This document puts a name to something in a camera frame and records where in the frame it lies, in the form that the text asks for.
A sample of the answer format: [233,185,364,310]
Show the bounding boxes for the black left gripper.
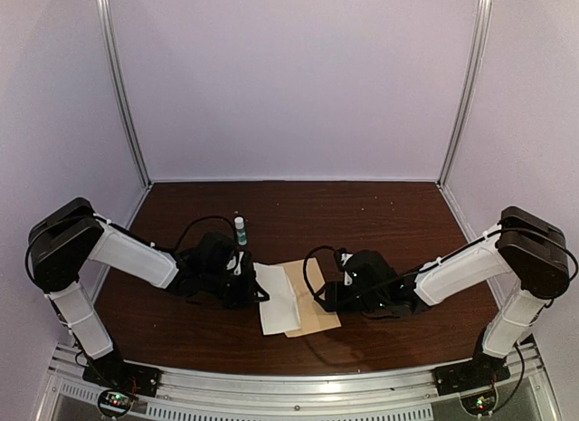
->
[201,268,269,311]

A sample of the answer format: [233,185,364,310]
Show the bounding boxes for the left aluminium frame post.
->
[96,0,152,189]

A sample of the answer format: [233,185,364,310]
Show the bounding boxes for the right aluminium frame post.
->
[437,0,493,188]

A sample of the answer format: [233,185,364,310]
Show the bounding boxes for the small green glue stick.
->
[233,216,248,246]

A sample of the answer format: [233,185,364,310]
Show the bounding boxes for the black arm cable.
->
[144,215,236,254]
[302,244,417,313]

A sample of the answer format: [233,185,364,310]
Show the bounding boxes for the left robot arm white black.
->
[24,197,270,388]

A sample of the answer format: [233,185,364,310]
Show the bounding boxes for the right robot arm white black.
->
[308,206,578,387]

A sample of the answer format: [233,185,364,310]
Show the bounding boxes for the front aluminium slotted rail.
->
[33,343,563,420]

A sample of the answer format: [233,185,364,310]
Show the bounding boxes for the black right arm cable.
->
[302,244,417,313]

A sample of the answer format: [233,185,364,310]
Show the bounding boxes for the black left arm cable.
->
[144,215,236,254]

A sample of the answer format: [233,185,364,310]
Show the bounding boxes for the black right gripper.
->
[314,282,386,313]

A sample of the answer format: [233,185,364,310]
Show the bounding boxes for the brown kraft envelope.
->
[281,260,342,338]

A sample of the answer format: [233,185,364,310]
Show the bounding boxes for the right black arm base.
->
[432,349,511,396]

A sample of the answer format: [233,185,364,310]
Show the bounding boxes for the round circuit board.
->
[97,389,135,417]
[460,389,498,416]

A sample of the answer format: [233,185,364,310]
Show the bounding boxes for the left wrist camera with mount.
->
[226,251,252,276]

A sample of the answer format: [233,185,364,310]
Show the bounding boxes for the aluminium frame post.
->
[96,0,152,189]
[437,0,493,188]

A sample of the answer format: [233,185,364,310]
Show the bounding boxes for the right round circuit board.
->
[460,389,498,416]

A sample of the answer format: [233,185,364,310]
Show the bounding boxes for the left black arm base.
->
[82,343,161,397]

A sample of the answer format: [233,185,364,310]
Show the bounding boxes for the left round circuit board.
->
[97,389,135,417]

